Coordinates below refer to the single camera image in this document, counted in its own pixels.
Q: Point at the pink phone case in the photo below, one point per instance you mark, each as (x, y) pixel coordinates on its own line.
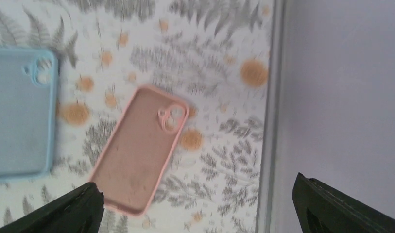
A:
(132, 163)

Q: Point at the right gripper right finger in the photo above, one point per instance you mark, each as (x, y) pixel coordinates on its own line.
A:
(321, 208)

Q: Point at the light blue phone case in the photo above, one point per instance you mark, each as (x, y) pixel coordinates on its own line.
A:
(28, 95)

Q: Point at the floral patterned table mat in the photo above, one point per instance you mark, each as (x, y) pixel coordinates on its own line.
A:
(212, 53)

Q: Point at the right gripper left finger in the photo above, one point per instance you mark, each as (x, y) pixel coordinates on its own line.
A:
(79, 211)

